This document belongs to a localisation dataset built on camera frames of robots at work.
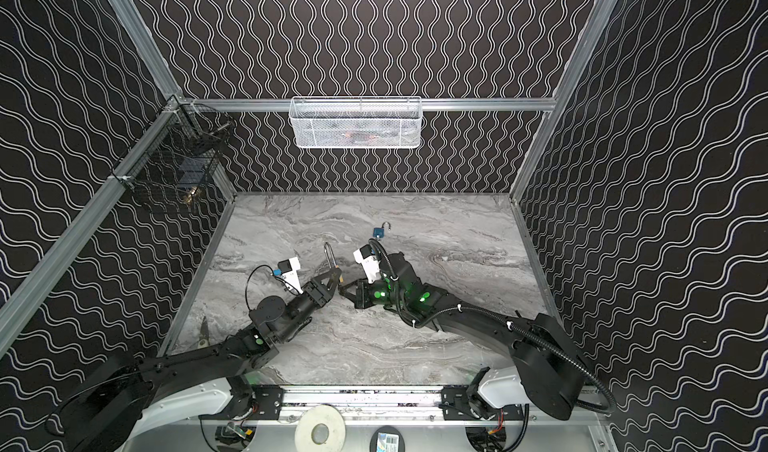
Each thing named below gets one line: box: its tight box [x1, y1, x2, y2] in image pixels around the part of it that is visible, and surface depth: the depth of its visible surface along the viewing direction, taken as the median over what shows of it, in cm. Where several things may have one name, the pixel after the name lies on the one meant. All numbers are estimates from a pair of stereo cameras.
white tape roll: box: [294, 405, 347, 452], surface depth 72 cm
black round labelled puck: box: [369, 425, 406, 452], surface depth 70 cm
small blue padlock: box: [372, 221, 391, 238], surface depth 111 cm
